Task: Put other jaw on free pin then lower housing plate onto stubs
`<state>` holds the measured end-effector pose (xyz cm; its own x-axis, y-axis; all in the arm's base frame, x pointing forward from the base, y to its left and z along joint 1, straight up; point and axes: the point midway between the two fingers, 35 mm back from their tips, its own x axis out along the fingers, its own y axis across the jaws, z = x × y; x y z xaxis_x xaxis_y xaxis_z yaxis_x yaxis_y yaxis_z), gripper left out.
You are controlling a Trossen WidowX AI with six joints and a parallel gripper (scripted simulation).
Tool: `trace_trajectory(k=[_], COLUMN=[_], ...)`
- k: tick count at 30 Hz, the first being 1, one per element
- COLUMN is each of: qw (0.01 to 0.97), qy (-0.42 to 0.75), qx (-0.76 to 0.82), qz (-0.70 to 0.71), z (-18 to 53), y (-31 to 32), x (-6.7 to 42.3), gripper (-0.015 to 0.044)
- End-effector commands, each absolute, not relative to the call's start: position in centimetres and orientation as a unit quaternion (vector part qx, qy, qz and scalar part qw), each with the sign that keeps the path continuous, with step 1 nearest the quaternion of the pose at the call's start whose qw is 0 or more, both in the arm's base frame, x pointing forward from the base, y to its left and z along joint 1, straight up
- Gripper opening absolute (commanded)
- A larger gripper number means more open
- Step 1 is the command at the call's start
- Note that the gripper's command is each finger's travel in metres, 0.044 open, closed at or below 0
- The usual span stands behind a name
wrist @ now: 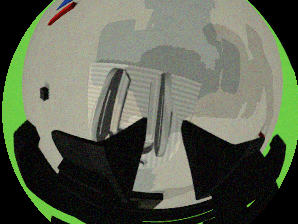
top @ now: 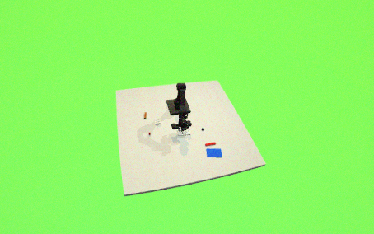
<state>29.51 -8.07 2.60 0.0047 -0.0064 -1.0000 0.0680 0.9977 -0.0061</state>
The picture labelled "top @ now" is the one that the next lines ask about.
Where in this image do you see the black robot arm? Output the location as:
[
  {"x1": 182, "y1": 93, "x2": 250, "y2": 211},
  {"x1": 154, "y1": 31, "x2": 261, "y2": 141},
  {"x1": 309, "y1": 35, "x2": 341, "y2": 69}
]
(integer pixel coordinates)
[{"x1": 174, "y1": 82, "x2": 189, "y2": 131}]

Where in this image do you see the blue flat plate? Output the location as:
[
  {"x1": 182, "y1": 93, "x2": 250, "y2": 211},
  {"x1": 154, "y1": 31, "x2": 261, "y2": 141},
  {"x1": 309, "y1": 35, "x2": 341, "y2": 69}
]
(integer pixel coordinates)
[{"x1": 207, "y1": 148, "x2": 222, "y2": 157}]

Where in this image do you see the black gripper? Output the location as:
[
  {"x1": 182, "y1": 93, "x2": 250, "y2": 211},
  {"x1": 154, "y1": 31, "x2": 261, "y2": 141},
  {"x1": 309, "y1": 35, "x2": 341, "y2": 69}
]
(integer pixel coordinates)
[{"x1": 171, "y1": 120, "x2": 192, "y2": 131}]

